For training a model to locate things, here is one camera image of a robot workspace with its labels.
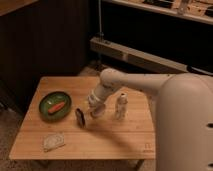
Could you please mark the green plate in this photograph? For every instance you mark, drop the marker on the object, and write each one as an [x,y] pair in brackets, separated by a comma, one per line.
[50,100]

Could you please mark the white plastic bottle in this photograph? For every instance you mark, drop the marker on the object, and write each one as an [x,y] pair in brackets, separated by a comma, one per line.
[121,106]

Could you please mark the grey metal rail base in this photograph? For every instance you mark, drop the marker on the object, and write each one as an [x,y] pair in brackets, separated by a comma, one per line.
[135,57]

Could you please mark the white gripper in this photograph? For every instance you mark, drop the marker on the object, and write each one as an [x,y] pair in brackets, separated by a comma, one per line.
[96,109]

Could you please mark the wooden table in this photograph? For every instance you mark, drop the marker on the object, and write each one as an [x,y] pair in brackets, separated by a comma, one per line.
[102,138]

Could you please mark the orange carrot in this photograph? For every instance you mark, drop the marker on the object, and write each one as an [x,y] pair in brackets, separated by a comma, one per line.
[56,107]

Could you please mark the metal vertical pole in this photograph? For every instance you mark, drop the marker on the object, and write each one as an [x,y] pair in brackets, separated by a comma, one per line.
[101,35]

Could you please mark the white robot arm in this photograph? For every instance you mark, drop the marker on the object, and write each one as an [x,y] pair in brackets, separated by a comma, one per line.
[182,115]

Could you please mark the background shelf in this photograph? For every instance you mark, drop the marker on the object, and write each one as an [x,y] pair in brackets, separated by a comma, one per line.
[194,10]

